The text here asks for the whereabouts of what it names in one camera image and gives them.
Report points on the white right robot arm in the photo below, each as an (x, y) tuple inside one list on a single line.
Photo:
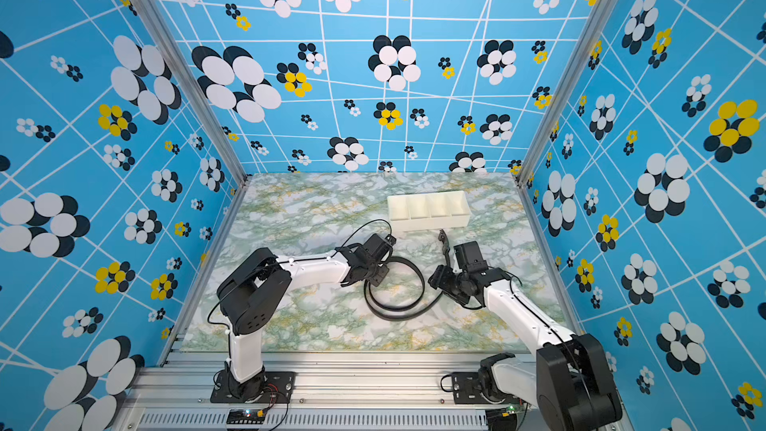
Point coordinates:
[(569, 380)]

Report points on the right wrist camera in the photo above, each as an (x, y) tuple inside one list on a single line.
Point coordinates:
[(470, 258)]

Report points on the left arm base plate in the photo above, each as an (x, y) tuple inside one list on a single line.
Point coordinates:
[(266, 387)]

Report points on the right controller board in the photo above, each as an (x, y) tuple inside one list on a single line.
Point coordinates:
[(502, 419)]

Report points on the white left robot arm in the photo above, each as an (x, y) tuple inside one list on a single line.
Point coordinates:
[(249, 297)]

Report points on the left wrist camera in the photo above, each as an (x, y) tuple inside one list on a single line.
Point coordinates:
[(377, 243)]

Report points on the white compartment storage tray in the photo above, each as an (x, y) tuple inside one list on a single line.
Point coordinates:
[(428, 212)]

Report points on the aluminium corner post left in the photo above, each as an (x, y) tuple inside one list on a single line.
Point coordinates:
[(159, 30)]

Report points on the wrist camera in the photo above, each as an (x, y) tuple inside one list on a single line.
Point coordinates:
[(470, 258), (377, 243)]

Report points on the black belt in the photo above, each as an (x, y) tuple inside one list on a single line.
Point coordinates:
[(399, 312)]

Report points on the controller board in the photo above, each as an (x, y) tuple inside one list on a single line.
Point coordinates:
[(502, 419), (246, 418)]

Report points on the left controller board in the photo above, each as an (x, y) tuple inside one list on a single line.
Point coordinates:
[(246, 418)]

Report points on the aluminium corner post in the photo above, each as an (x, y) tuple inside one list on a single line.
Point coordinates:
[(594, 26), (159, 30)]

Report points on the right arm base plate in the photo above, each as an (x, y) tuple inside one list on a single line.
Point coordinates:
[(468, 388)]

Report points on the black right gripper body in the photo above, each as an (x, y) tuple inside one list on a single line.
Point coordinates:
[(452, 282)]

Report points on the aluminium corner post right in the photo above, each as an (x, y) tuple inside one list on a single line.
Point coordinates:
[(594, 26)]

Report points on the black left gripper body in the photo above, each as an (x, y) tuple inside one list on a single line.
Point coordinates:
[(378, 273)]

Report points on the aluminium front rail frame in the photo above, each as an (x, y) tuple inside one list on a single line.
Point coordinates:
[(332, 391)]

